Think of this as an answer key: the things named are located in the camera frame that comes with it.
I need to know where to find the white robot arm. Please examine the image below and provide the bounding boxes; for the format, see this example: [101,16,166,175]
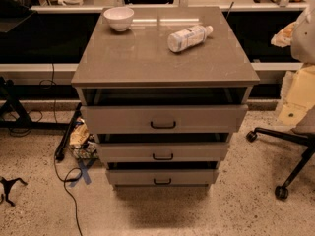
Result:
[271,0,315,126]

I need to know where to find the white plastic bottle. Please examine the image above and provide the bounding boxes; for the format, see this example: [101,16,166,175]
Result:
[167,26,214,53]

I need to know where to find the black table leg stand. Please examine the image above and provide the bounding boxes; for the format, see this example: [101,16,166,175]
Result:
[0,77,69,130]

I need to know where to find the grey drawer cabinet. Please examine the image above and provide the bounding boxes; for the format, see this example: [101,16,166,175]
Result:
[71,6,261,191]

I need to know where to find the grey drawer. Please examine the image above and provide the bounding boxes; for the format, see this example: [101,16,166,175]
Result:
[81,105,247,134]
[96,142,228,162]
[106,169,219,186]

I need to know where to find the grey office chair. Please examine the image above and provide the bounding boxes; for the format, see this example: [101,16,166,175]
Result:
[246,105,315,201]

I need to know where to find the black floor cable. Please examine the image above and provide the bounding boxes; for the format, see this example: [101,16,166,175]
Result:
[38,62,84,236]

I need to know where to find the black power strip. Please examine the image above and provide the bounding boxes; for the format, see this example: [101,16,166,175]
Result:
[54,103,82,161]

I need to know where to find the white ceramic bowl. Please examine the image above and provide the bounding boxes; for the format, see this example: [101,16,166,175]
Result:
[103,7,134,31]

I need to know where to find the snack bags on floor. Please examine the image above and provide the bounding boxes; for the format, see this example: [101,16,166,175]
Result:
[69,117,98,159]

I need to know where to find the blue tape cross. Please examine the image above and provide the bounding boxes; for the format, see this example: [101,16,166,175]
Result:
[69,158,95,187]

